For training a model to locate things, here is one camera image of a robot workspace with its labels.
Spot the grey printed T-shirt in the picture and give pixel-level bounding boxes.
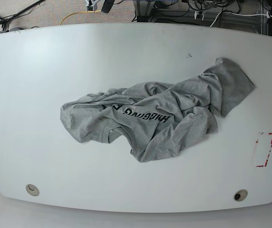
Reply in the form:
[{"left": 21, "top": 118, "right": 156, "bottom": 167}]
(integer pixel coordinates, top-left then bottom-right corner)
[{"left": 60, "top": 58, "right": 255, "bottom": 162}]

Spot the black cylinder object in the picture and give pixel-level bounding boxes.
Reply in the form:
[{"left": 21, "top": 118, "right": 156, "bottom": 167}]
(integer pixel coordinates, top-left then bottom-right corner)
[{"left": 101, "top": 0, "right": 115, "bottom": 14}]

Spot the yellow cable on floor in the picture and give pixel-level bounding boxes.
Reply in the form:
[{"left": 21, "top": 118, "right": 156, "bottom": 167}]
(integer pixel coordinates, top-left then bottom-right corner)
[{"left": 59, "top": 9, "right": 102, "bottom": 26}]

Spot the black tripod stand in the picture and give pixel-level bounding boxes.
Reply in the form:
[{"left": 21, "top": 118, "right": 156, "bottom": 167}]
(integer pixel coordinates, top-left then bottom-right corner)
[{"left": 0, "top": 0, "right": 44, "bottom": 33}]

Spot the table cable grommet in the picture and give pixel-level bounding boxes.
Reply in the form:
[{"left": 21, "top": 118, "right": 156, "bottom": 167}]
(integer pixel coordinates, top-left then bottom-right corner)
[
  {"left": 233, "top": 190, "right": 248, "bottom": 202},
  {"left": 26, "top": 184, "right": 39, "bottom": 197}
]

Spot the left table cable grommet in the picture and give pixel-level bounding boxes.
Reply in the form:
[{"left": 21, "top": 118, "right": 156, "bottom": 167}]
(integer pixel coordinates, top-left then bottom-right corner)
[{"left": 26, "top": 184, "right": 39, "bottom": 197}]

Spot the aluminium frame base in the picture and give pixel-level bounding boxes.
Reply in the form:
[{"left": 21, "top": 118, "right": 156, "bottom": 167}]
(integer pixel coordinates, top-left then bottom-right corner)
[{"left": 132, "top": 0, "right": 156, "bottom": 22}]

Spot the right table cable grommet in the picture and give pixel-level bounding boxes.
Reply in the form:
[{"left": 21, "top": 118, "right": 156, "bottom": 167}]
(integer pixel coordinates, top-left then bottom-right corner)
[{"left": 233, "top": 190, "right": 248, "bottom": 202}]

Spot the red tape rectangle marking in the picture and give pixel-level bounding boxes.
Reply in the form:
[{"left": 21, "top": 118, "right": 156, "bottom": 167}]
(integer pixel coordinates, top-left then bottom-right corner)
[{"left": 253, "top": 132, "right": 272, "bottom": 168}]

